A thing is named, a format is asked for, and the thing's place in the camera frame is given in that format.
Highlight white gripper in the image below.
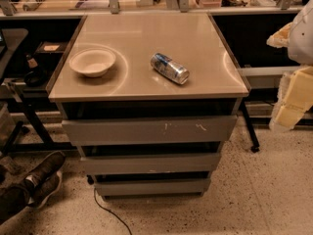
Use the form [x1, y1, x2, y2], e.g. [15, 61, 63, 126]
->
[266, 5, 313, 131]

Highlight grey bottom drawer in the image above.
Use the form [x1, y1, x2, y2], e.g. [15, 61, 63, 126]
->
[95, 178, 210, 196]

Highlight grey drawer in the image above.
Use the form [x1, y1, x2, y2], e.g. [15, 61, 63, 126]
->
[95, 178, 210, 196]
[81, 153, 221, 175]
[62, 116, 237, 146]

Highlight grey top drawer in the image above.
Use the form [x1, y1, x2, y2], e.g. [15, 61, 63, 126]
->
[62, 116, 237, 146]

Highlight grey middle drawer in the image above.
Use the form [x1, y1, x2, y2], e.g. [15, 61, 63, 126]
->
[81, 153, 221, 175]

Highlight grey drawer cabinet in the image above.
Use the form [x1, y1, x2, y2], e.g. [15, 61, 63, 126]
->
[48, 12, 249, 187]

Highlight black table leg right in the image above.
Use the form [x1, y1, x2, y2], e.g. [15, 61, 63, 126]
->
[240, 101, 259, 153]

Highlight crushed silver blue can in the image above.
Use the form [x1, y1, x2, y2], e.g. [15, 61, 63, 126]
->
[151, 53, 190, 85]

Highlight white paper bowl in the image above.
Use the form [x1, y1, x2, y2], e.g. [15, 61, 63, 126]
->
[69, 48, 116, 78]

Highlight black headphones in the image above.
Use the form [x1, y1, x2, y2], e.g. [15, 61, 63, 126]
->
[23, 67, 47, 87]

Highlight dark sneaker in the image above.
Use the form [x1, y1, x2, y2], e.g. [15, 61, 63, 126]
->
[26, 151, 66, 209]

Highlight black floor cable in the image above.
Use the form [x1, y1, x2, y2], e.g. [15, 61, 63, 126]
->
[93, 188, 133, 235]

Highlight black desk frame left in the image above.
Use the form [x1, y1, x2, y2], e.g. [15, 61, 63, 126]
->
[1, 78, 75, 155]

